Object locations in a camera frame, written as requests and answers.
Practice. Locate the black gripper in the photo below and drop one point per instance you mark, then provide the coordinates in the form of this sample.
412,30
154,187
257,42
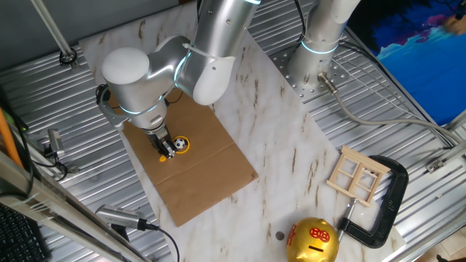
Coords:
156,136

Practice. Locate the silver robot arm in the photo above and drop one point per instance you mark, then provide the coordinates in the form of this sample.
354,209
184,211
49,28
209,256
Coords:
218,36

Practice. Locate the small soccer ball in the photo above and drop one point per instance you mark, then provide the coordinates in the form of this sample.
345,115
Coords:
180,143

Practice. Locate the brown cardboard sheet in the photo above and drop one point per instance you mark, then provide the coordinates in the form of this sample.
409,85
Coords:
196,174

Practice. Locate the white marble board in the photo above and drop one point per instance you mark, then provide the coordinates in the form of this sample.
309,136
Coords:
276,153

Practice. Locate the small grey coin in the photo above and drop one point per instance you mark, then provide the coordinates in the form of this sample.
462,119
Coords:
280,236

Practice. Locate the orange pole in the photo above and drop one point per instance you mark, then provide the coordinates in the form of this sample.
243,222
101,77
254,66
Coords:
8,138

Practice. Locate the thin metal rod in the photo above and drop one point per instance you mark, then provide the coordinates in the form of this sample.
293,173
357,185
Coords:
51,25

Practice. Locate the black keyboard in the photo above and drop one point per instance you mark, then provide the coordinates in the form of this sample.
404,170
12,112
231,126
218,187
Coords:
18,236

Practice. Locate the gold piggy bank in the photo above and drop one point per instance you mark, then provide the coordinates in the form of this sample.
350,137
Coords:
309,244

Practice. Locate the black C-clamp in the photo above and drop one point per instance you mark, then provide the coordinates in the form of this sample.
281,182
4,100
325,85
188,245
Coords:
395,189

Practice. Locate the blue picture panel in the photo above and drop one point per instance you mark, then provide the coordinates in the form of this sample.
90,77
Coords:
418,62

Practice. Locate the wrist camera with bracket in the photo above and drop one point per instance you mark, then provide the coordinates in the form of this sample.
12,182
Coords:
109,111

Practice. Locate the silver ribbed camera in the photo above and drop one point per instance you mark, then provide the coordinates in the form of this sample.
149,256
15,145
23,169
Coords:
120,216

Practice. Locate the small grey camera bracket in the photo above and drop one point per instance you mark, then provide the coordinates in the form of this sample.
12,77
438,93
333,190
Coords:
55,142

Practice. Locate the aluminium frame beam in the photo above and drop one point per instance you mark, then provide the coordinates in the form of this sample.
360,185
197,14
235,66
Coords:
54,211

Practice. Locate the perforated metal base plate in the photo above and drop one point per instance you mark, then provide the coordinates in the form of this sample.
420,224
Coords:
287,69

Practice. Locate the wooden window frame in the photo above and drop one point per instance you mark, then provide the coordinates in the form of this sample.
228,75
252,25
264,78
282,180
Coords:
364,165

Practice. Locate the aluminium corner bracket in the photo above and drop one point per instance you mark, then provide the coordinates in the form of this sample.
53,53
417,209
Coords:
442,160

